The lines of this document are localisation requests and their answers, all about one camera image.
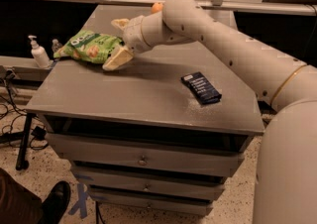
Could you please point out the white pump dispenser bottle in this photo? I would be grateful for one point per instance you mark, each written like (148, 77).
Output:
(39, 53)

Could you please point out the orange fruit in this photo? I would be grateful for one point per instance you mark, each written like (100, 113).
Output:
(156, 7)

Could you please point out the black metal table leg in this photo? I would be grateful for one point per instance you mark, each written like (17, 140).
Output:
(22, 163)

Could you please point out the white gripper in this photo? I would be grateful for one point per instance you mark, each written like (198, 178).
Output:
(134, 35)

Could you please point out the grey drawer cabinet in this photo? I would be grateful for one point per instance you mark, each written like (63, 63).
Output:
(147, 102)

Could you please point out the small clear bottle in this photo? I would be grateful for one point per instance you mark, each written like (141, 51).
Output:
(56, 45)

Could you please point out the middle grey drawer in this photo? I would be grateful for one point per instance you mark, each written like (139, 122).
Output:
(146, 183)

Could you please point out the top grey drawer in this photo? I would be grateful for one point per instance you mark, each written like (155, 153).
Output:
(142, 155)

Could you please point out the bottom grey drawer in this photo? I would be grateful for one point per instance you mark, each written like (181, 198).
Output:
(150, 201)

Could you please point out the black shoe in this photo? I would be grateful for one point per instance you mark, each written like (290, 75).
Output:
(56, 203)

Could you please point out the brown trouser leg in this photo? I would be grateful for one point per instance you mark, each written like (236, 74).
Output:
(18, 205)

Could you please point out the green rice chip bag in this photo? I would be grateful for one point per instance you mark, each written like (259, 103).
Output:
(89, 46)

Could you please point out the dark blue snack bar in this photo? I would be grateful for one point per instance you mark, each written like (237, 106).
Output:
(201, 88)

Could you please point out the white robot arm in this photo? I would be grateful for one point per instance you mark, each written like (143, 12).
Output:
(286, 185)

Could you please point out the grey drawer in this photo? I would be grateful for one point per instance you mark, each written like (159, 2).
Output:
(150, 201)
(142, 155)
(146, 183)

